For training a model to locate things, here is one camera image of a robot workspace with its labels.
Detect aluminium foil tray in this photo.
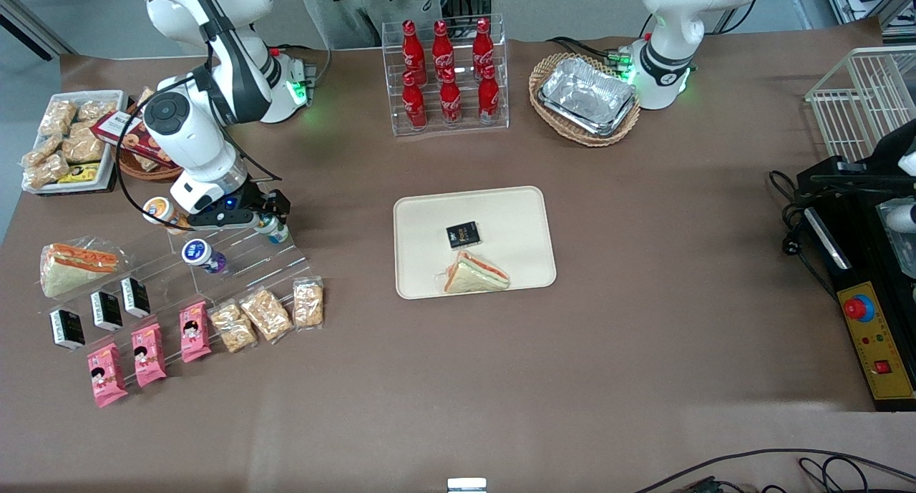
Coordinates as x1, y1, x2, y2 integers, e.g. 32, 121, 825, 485
537, 56, 638, 138

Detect yellow black snack pack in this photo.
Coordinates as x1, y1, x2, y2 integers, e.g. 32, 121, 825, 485
57, 162, 102, 185

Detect black control box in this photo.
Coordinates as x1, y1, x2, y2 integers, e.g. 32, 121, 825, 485
796, 155, 916, 413

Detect small wicker basket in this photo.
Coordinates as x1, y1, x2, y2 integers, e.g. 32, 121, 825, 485
114, 85, 184, 183

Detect white wire basket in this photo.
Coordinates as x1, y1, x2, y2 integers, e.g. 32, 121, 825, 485
804, 45, 916, 166

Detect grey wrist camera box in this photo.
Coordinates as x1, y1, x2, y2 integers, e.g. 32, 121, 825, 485
187, 208, 260, 230

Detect round wicker basket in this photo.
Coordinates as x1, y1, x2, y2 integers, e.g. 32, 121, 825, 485
528, 52, 642, 148

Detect orange-capped yogurt bottle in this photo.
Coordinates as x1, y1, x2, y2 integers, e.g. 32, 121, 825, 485
142, 196, 191, 235

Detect blue lid yogurt cup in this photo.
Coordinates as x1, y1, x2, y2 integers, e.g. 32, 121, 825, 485
181, 238, 228, 275

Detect clear acrylic tiered shelf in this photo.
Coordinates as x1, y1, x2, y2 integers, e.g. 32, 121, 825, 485
42, 223, 316, 381

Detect pink snack packet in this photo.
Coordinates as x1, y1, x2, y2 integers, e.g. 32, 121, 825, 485
178, 301, 213, 364
130, 322, 168, 389
86, 342, 130, 409

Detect white plastic bin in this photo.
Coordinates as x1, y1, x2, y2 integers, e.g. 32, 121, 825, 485
21, 89, 130, 195

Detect black snack packet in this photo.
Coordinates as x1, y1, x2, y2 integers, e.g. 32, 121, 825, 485
120, 276, 152, 319
89, 290, 125, 333
48, 308, 87, 351
445, 221, 482, 251

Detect rice cracker pack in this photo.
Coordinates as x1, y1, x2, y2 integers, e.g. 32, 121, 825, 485
39, 100, 77, 137
208, 299, 258, 354
60, 124, 107, 165
238, 286, 295, 344
24, 152, 71, 189
77, 99, 120, 122
21, 135, 62, 167
293, 275, 325, 331

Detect green-capped yogurt bottle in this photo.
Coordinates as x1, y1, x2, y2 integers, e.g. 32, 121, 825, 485
257, 215, 291, 245

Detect red emergency stop button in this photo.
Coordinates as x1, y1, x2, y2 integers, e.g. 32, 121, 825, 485
842, 294, 876, 323

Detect person in grey trousers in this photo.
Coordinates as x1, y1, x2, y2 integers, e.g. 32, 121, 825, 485
293, 0, 445, 51

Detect red cola bottle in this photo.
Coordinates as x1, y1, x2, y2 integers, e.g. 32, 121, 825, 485
477, 64, 502, 125
431, 19, 457, 83
401, 71, 429, 131
471, 16, 497, 79
400, 19, 428, 86
438, 69, 463, 126

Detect black power cable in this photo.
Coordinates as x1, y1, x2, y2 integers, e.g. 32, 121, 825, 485
769, 168, 839, 302

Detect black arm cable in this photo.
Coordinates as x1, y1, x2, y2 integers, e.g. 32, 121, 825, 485
113, 67, 283, 213

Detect cream plastic tray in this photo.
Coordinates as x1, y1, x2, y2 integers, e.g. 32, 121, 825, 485
392, 185, 558, 301

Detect clear acrylic bottle rack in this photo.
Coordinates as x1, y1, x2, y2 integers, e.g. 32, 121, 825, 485
381, 13, 511, 137

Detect red cookie box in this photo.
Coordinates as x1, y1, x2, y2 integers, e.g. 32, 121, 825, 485
91, 111, 180, 169

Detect yellow emergency stop panel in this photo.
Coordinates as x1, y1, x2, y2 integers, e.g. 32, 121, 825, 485
837, 281, 916, 401

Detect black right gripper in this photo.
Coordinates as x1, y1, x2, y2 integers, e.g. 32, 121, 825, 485
215, 180, 292, 228

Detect black and white device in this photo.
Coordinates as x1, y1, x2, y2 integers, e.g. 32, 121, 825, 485
869, 117, 916, 280

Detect wrapped triangle sandwich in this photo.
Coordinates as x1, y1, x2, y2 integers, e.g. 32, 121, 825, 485
39, 236, 130, 299
437, 250, 511, 296

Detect black base cables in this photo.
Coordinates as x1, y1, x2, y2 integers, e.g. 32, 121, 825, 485
547, 34, 632, 69

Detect black floor cable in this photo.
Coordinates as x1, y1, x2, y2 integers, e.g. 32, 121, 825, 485
633, 448, 916, 493

